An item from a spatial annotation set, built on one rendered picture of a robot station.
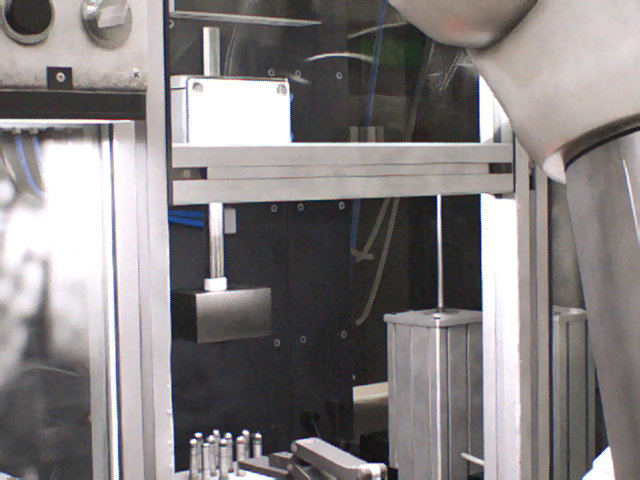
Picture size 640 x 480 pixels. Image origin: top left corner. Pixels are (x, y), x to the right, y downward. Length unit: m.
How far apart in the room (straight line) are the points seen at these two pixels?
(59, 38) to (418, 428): 0.67
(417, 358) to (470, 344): 0.06
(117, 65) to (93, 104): 0.07
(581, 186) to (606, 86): 0.04
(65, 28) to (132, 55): 0.05
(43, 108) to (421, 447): 0.69
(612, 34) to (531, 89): 0.04
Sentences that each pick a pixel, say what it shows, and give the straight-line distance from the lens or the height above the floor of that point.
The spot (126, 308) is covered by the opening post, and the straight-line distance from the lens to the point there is 0.93.
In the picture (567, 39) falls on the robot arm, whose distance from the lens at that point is 0.45.
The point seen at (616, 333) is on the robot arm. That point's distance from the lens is 0.45.
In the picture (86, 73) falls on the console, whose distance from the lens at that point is 0.90.
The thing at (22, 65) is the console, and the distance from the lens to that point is 0.88.
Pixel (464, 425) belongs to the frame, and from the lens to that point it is 1.40.
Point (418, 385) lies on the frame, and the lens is 1.38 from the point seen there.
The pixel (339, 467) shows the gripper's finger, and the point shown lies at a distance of 1.09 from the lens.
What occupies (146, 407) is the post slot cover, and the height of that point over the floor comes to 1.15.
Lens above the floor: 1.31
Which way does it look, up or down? 3 degrees down
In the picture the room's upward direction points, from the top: 1 degrees counter-clockwise
